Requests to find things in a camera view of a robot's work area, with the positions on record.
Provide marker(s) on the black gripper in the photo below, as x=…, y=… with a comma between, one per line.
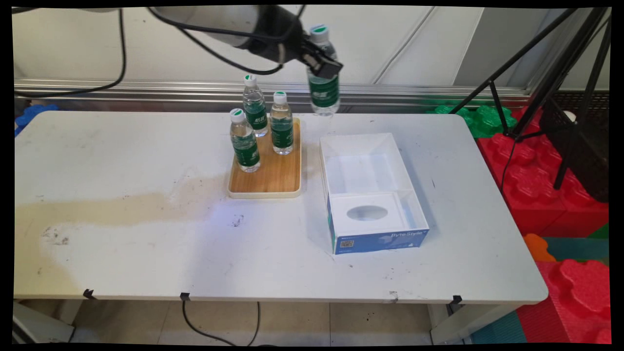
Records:
x=275, y=31

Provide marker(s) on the water bottle green label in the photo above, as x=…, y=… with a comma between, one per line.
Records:
x=255, y=109
x=323, y=95
x=245, y=148
x=281, y=129

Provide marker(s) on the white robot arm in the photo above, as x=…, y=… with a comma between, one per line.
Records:
x=214, y=22

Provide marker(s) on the white open cardboard box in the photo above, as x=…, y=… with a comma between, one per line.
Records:
x=370, y=170

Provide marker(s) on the wooden tray cream rim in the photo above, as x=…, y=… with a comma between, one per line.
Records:
x=273, y=178

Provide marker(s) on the green foam block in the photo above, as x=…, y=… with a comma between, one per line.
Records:
x=482, y=119

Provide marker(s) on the black tripod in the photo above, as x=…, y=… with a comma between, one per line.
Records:
x=558, y=73

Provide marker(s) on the large red foam block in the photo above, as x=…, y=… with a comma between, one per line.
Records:
x=531, y=180

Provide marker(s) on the black mesh panel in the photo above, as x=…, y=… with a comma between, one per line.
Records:
x=585, y=156

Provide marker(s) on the orange foam block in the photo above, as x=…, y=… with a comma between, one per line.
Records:
x=537, y=247

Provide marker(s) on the blue foam block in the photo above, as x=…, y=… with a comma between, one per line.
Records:
x=31, y=117

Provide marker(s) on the white table leg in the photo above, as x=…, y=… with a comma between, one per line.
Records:
x=458, y=324
x=39, y=324

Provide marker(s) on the silver metal rail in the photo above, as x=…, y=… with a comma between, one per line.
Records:
x=146, y=90

